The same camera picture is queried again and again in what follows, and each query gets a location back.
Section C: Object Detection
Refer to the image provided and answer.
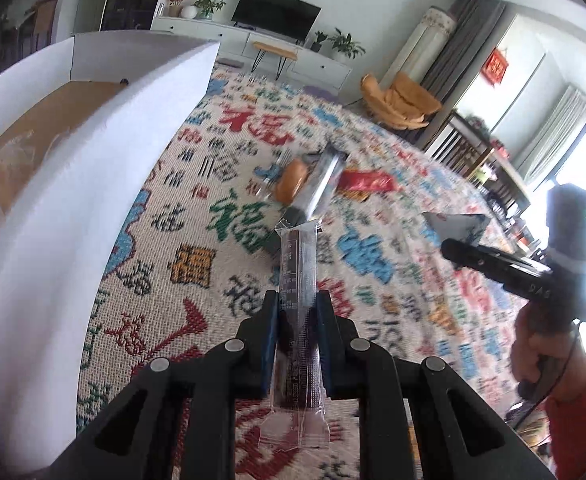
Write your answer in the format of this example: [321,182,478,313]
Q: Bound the person's right hand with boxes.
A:
[512,305,586,403]

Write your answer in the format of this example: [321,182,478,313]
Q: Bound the dark brown bar clear wrapper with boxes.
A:
[258,220,332,453]

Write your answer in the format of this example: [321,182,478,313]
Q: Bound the white standing air conditioner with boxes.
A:
[390,6,458,86]

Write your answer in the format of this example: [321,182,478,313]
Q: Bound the white television cabinet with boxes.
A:
[152,16,352,92]

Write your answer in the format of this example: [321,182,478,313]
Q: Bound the red snack packet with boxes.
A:
[335,169,402,197]

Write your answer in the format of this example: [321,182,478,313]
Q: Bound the printed woven tablecloth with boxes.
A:
[75,62,564,480]

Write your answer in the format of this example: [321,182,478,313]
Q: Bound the long silvery snack packet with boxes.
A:
[283,142,346,224]

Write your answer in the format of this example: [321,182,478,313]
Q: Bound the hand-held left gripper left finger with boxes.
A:
[48,290,280,480]

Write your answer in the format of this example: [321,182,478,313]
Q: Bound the flowering green potted plant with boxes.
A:
[194,0,226,21]

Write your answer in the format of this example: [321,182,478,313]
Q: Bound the grey triangular snack packet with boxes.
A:
[422,211,488,249]

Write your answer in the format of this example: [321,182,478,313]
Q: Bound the red wall hanging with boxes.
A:
[484,47,508,86]

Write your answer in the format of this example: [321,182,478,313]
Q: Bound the bread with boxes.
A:
[253,152,324,208]

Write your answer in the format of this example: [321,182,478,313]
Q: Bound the white cardboard box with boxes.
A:
[0,30,221,476]

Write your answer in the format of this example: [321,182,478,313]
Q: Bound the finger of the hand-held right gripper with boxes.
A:
[440,238,524,288]

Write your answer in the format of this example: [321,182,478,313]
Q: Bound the dark wooden slatted chair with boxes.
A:
[423,110,494,176]

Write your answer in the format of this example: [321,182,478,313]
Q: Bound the black flat television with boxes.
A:
[232,0,322,42]

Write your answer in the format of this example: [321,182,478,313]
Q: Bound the white sheer curtain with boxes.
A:
[515,85,586,191]

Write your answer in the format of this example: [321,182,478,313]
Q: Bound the large green potted plant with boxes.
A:
[328,28,366,59]

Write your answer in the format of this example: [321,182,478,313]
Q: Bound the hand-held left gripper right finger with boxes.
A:
[317,290,556,480]

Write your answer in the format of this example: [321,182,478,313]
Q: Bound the grey curtain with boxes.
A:
[420,0,508,96]

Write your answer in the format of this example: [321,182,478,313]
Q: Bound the wooden dining chair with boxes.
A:
[30,0,58,48]

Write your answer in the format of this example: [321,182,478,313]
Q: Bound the wooden bench metal legs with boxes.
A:
[250,41,300,81]

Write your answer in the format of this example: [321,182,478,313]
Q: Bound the orange lounge chair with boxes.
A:
[361,71,442,131]

